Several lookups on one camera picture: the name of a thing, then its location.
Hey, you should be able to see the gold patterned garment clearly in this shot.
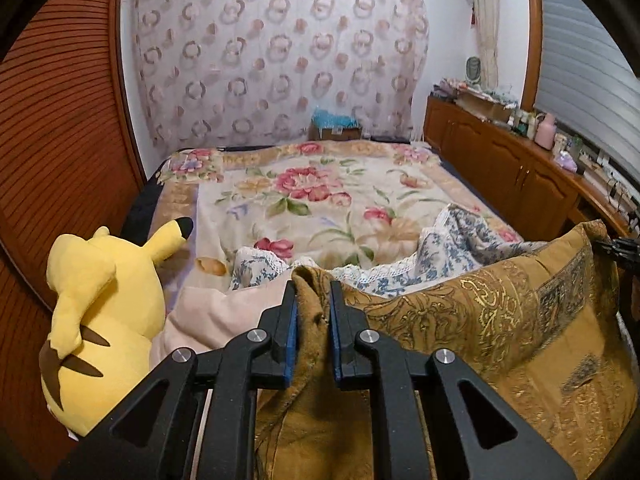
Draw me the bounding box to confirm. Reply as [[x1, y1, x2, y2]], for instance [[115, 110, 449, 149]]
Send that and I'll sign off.
[[254, 221, 639, 479]]

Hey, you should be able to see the long wooden sideboard cabinet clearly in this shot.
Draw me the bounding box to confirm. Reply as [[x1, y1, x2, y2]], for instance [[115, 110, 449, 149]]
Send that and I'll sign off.
[[423, 96, 631, 240]]

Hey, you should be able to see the lilac pouch on sideboard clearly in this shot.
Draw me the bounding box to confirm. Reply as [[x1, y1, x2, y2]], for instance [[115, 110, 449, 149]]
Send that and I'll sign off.
[[553, 151, 578, 174]]

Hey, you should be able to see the pink thermos bottle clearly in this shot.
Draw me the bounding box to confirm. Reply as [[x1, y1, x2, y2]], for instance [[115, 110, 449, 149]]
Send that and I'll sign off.
[[534, 113, 556, 151]]

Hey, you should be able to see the yellow Pikachu plush toy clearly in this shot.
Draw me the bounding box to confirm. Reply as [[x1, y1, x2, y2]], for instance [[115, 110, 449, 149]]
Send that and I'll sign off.
[[39, 217, 193, 437]]

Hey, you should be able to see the blue floral white sheet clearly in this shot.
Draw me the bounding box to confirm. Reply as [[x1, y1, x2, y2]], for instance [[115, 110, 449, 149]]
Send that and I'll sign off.
[[228, 202, 551, 297]]

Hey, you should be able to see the grey window blind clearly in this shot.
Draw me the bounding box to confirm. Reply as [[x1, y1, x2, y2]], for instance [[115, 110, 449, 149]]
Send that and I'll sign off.
[[535, 0, 640, 179]]

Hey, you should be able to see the cardboard box on sideboard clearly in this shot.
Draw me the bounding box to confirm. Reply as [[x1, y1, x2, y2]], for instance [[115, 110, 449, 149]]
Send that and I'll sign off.
[[454, 91, 512, 122]]

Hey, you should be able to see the small grey desk fan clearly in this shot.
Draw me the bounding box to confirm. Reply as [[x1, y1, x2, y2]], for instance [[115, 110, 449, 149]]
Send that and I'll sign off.
[[465, 56, 482, 84]]

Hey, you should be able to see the floral bed blanket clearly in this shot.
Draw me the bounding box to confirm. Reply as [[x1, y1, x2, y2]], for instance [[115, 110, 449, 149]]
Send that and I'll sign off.
[[153, 141, 527, 297]]

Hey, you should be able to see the cream lace side curtain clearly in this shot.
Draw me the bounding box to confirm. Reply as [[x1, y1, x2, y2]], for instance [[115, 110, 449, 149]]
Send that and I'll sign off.
[[473, 0, 500, 90]]

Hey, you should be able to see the brown box with teal cloth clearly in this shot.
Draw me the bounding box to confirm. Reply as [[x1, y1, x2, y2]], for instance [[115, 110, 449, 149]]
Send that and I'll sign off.
[[308, 108, 362, 141]]

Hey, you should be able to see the pink circle patterned curtain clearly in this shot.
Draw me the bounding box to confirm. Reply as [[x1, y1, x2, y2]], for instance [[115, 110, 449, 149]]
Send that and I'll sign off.
[[129, 0, 430, 156]]

